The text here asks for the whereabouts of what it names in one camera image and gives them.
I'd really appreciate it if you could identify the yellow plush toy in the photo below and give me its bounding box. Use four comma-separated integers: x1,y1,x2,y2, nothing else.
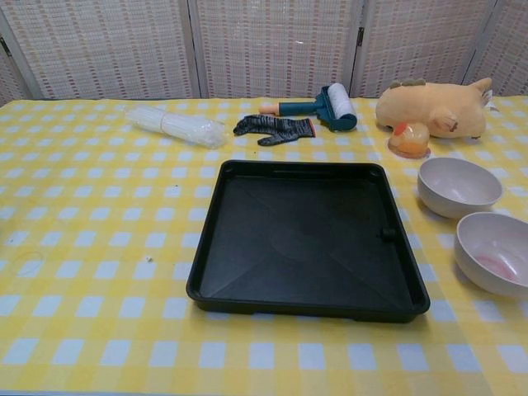
375,77,500,139

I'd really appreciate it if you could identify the orange fruit jelly cup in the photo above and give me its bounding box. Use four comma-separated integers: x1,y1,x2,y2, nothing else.
387,122,431,159

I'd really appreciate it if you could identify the thin clear rubber band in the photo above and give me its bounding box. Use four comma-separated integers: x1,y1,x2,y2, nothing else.
8,250,45,280

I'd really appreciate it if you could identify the black square plastic tray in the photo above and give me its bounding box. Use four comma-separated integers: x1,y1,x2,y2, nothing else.
185,159,431,324

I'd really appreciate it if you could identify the white woven folding screen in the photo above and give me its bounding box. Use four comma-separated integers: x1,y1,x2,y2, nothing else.
0,0,528,100

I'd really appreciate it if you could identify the black grey knit glove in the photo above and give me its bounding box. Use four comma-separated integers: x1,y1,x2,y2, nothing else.
233,115,317,147

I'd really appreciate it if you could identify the teal lint roller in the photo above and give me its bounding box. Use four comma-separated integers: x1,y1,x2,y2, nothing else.
258,82,358,133

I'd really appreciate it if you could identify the yellow white checked tablecloth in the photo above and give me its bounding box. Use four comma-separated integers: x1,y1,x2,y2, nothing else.
0,97,528,393

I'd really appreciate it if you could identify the pale bowl with pink stain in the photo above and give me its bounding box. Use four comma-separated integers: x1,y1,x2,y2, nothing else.
454,211,528,299

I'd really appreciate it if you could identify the pale plain bowl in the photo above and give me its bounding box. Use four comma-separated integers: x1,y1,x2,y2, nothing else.
417,157,504,219

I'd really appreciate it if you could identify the bundle of clear straws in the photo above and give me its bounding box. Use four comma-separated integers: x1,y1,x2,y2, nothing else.
125,105,228,149

